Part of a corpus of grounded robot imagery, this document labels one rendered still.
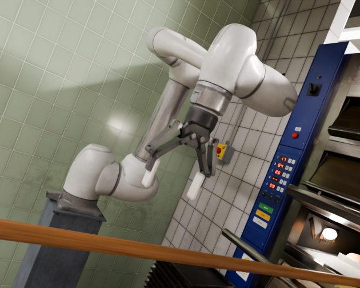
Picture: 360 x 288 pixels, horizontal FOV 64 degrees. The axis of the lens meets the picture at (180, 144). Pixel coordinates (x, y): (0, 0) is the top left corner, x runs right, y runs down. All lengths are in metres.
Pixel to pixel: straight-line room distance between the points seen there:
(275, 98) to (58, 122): 1.25
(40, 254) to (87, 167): 0.37
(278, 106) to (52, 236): 0.58
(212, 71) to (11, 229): 0.48
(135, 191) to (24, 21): 1.00
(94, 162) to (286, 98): 0.78
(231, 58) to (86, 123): 1.21
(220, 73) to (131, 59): 1.18
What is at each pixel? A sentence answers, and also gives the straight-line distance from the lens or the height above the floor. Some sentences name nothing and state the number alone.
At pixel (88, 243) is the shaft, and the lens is 0.56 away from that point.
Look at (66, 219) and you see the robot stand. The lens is 1.24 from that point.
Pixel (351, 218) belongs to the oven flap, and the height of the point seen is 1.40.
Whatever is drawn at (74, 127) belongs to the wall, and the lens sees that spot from 1.73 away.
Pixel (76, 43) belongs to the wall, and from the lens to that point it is 1.72.
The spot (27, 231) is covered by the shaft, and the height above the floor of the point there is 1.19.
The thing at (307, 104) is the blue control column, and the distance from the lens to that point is 1.54.
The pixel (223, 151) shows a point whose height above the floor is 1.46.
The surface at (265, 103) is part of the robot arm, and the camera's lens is 0.74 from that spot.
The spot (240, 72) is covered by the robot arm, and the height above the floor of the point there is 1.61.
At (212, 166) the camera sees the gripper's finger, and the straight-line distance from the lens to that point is 0.73.
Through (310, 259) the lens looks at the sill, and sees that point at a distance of 1.37.
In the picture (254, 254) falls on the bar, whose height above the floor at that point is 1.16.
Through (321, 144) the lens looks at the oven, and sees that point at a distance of 1.45.
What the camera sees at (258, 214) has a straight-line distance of 1.51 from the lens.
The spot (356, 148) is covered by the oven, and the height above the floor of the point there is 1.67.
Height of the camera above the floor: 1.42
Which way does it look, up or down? level
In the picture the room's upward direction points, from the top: 22 degrees clockwise
